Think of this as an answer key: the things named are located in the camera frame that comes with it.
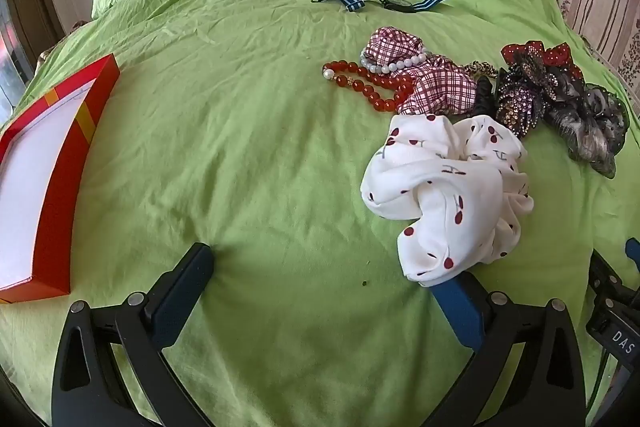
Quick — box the dark floral scrunchie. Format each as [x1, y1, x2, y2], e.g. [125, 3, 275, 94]
[544, 83, 629, 179]

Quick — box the white cherry scrunchie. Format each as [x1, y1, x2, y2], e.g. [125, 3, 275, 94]
[360, 114, 534, 287]

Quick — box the rhinestone hair claw clip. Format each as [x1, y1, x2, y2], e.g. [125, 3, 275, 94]
[495, 51, 559, 139]

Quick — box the red polka dot scrunchie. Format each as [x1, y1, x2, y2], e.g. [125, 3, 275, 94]
[501, 40, 584, 80]

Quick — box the red plaid scrunchie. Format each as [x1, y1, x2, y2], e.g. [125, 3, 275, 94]
[360, 26, 477, 116]

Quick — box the red bead bracelet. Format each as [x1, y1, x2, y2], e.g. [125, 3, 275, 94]
[321, 59, 417, 114]

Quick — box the pale jade bead bracelet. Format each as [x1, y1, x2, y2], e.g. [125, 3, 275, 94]
[359, 48, 432, 76]

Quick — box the red tray box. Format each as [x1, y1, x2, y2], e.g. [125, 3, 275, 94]
[0, 54, 119, 305]

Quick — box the green bed sheet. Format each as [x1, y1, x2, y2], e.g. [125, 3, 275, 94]
[23, 0, 623, 426]

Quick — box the black hair tie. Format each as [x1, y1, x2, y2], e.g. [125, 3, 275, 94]
[470, 74, 497, 118]

